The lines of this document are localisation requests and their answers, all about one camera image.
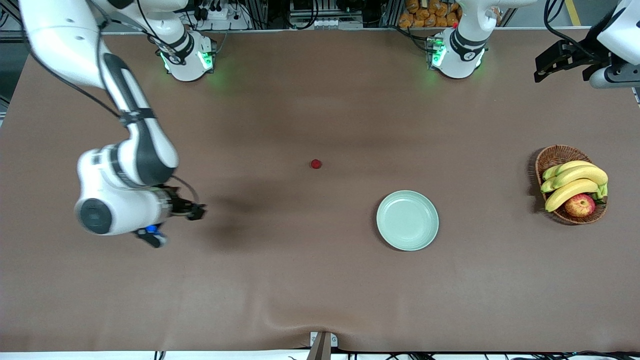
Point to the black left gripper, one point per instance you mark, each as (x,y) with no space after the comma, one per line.
(584,54)

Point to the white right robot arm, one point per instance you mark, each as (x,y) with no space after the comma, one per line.
(125,165)

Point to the red strawberry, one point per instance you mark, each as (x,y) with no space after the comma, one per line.
(315,164)

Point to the greenish yellow banana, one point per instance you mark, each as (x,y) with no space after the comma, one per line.
(550,172)

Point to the pale green round plate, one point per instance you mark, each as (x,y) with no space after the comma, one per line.
(407,220)

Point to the red yellow apple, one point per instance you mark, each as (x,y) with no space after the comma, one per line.
(580,205)

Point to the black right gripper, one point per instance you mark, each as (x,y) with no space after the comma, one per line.
(176,205)

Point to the grey equipment box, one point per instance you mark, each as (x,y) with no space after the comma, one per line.
(325,22)

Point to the white power strip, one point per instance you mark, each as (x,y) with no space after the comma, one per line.
(220,14)

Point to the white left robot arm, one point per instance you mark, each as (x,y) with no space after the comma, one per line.
(462,50)

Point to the metal table clamp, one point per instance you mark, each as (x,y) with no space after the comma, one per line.
(322,350)

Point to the woven wicker basket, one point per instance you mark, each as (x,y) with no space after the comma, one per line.
(555,157)

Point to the bag of orange buns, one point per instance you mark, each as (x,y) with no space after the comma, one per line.
(425,17)

